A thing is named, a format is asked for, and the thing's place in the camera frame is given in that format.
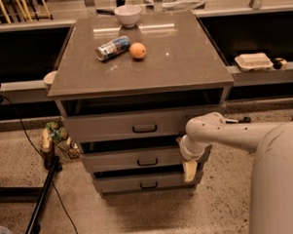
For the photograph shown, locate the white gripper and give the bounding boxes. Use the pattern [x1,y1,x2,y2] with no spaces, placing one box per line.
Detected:
[177,135,211,182]

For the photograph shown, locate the grey drawer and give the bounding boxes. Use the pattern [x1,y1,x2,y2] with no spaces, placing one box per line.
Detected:
[61,104,225,143]
[93,171,202,194]
[81,146,184,174]

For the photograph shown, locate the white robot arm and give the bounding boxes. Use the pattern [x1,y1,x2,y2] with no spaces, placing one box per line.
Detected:
[177,112,293,234]

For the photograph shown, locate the grey top drawer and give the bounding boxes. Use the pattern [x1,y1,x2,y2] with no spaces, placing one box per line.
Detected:
[61,104,225,143]

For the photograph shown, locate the grey bottom drawer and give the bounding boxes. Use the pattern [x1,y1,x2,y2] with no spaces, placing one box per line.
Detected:
[93,171,202,194]

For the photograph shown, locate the grey drawer cabinet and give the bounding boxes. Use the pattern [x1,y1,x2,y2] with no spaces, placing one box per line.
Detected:
[49,12,234,196]

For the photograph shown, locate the black scissors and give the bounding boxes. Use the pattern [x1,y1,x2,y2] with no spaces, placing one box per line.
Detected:
[226,116,251,124]

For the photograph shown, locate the white takeout container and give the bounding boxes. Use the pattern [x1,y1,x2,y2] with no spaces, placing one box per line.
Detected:
[235,53,273,71]

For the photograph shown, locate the orange fruit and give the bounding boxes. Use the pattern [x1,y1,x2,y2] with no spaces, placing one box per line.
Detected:
[128,42,146,59]

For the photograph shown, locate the small black yellow object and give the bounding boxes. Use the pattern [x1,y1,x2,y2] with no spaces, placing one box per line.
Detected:
[273,58,287,69]

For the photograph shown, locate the black pole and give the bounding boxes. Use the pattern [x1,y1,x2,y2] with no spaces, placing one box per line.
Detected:
[25,156,59,234]

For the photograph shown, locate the blue soda can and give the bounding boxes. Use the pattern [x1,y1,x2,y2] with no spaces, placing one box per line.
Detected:
[95,36,130,61]

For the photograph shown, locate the white bowl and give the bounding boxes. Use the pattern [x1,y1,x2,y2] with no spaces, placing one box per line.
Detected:
[114,5,142,27]

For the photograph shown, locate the wooden sticks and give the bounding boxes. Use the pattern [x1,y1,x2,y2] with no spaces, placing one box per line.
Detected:
[0,0,54,23]

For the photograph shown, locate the wire basket with items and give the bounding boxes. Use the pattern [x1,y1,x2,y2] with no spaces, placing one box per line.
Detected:
[41,122,80,159]

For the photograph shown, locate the black floor cable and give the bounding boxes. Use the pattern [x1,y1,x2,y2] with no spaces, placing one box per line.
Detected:
[0,91,82,234]

